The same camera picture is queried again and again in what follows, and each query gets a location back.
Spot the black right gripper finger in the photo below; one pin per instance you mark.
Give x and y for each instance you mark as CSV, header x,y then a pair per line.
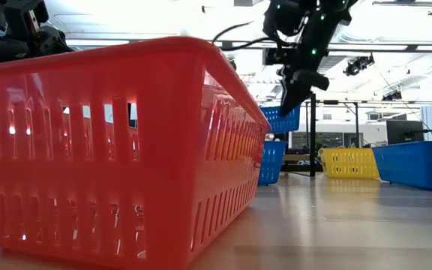
x,y
289,101

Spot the blue plastic basket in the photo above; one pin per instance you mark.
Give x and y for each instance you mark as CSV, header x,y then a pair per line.
x,y
272,161
276,122
414,165

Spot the yellow plastic basket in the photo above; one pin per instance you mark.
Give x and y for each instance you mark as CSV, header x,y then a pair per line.
x,y
351,163

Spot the large red plastic basket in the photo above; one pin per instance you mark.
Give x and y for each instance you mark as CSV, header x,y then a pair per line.
x,y
88,180

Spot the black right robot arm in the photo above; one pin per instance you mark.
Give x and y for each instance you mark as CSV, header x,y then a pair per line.
x,y
326,22

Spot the wooden shelf board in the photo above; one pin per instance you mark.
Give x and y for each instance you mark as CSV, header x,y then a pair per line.
x,y
296,158

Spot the black ceiling spotlight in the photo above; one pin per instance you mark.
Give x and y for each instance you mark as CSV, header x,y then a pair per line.
x,y
356,66
392,95

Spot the black computer monitor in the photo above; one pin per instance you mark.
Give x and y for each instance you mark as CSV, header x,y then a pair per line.
x,y
403,131

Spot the silver ceiling duct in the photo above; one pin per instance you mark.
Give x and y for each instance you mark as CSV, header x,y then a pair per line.
x,y
336,62

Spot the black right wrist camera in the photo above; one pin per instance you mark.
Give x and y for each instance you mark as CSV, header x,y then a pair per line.
x,y
276,56

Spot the black shelf frame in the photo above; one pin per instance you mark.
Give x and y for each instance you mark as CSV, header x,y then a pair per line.
x,y
312,142

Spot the black background rig frame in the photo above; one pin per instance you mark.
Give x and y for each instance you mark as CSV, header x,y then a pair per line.
x,y
356,123

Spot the black aluminium table frame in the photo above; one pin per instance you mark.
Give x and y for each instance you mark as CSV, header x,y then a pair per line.
x,y
294,167

